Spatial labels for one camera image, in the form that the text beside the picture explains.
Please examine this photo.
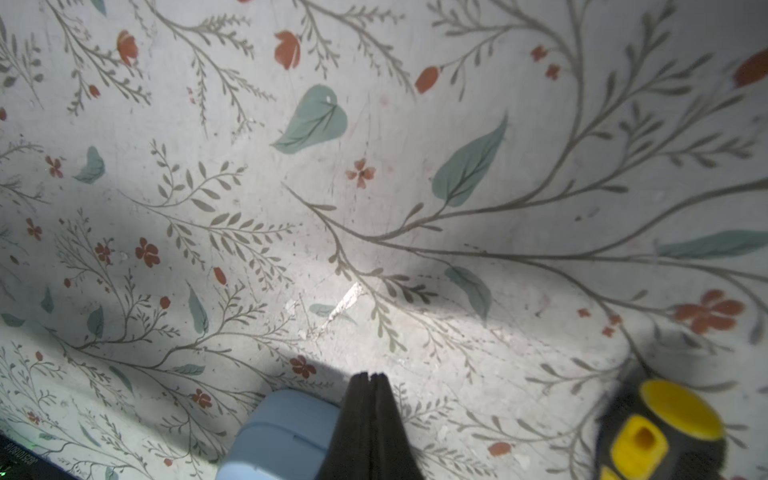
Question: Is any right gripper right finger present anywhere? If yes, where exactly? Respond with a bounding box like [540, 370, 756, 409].
[370, 373, 423, 480]

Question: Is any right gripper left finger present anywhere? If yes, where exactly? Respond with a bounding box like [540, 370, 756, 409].
[316, 372, 371, 480]

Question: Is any light blue alarm clock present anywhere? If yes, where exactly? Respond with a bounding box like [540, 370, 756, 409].
[216, 389, 340, 480]

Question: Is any black yellow screwdriver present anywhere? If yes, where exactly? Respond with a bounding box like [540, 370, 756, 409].
[592, 367, 727, 480]

